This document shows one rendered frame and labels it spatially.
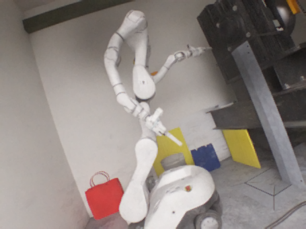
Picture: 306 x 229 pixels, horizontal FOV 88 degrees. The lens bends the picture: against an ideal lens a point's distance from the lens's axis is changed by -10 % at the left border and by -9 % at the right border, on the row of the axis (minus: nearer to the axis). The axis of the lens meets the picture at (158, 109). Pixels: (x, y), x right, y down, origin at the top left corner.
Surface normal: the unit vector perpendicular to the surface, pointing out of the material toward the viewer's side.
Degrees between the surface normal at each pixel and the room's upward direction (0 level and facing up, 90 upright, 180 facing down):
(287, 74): 90
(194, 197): 90
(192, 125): 90
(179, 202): 90
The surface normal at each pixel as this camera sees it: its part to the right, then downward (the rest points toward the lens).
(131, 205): 0.02, -0.07
